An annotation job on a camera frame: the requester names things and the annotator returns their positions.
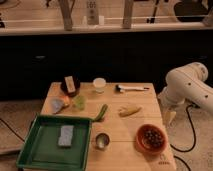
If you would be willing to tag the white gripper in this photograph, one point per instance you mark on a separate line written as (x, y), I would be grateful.
(168, 110)

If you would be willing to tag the yellow toy banana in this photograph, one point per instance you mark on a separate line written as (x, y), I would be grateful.
(128, 110)

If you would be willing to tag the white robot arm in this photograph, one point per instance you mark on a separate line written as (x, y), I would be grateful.
(185, 83)

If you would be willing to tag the small metal cup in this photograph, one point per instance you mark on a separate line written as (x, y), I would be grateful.
(102, 141)

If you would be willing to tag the white plastic cup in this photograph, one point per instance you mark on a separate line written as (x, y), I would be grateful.
(99, 84)

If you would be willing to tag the orange bowl with berries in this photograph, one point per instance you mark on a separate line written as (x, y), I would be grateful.
(150, 140)

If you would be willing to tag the black white brush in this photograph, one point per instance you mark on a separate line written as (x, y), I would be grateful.
(123, 88)

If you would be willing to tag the green toy lettuce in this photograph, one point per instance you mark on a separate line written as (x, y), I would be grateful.
(79, 102)

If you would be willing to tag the dark bowl with block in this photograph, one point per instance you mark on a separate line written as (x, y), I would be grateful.
(70, 86)

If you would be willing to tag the orange toy fruit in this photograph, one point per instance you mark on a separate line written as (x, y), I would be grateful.
(65, 100)

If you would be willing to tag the blue sponge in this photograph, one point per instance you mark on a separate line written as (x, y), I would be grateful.
(66, 135)

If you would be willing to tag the blue grey toy piece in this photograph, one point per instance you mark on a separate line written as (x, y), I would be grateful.
(56, 105)

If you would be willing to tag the green plastic tray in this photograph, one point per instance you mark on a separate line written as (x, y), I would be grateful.
(41, 149)

